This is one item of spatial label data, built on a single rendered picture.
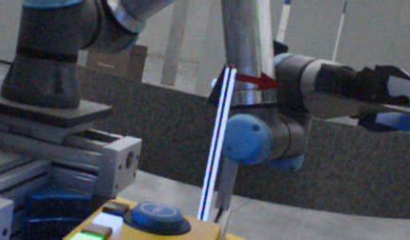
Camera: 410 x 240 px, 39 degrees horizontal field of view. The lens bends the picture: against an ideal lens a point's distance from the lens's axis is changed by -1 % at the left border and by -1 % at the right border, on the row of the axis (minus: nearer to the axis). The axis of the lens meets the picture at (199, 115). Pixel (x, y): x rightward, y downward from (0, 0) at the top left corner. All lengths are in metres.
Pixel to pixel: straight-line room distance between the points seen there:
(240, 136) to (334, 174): 1.77
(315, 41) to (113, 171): 5.92
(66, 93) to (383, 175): 1.87
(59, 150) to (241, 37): 0.41
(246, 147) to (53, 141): 0.40
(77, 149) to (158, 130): 1.56
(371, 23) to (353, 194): 4.29
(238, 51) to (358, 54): 5.92
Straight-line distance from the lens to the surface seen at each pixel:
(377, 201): 2.73
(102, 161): 1.04
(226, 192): 1.24
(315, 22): 6.88
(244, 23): 0.86
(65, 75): 1.10
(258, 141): 0.83
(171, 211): 0.46
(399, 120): 0.79
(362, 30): 6.77
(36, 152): 1.10
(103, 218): 0.43
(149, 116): 2.62
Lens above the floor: 1.22
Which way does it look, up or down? 8 degrees down
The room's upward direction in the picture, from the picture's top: 11 degrees clockwise
